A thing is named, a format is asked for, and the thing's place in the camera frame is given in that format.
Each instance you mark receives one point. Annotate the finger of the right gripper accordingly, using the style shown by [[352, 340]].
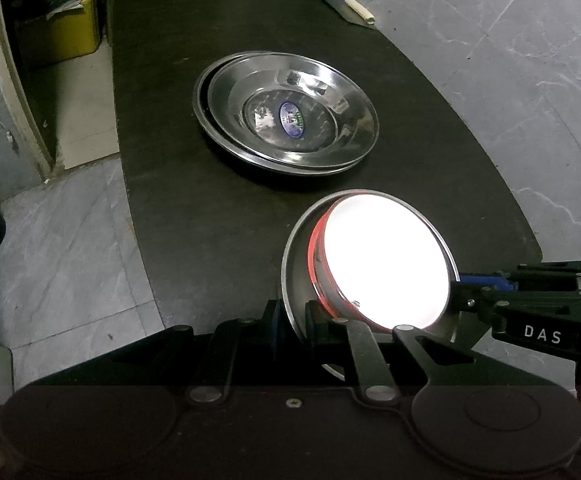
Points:
[[494, 281], [465, 319]]

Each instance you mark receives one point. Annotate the steel plate with sticker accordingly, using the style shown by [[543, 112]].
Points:
[[293, 110]]

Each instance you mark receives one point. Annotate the white bowl red rim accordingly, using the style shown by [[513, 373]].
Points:
[[374, 258]]

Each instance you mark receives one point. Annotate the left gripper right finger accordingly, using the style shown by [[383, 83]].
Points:
[[320, 324]]

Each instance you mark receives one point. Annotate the large steel plate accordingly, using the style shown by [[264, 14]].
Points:
[[270, 159]]

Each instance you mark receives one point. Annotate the cleaver with cream handle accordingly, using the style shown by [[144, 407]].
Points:
[[352, 12]]

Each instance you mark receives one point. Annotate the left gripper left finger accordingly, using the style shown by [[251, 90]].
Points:
[[274, 315]]

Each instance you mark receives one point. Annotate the yellow bin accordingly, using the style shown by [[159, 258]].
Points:
[[72, 30]]

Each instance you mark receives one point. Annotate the steel bowl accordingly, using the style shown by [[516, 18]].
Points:
[[296, 288]]

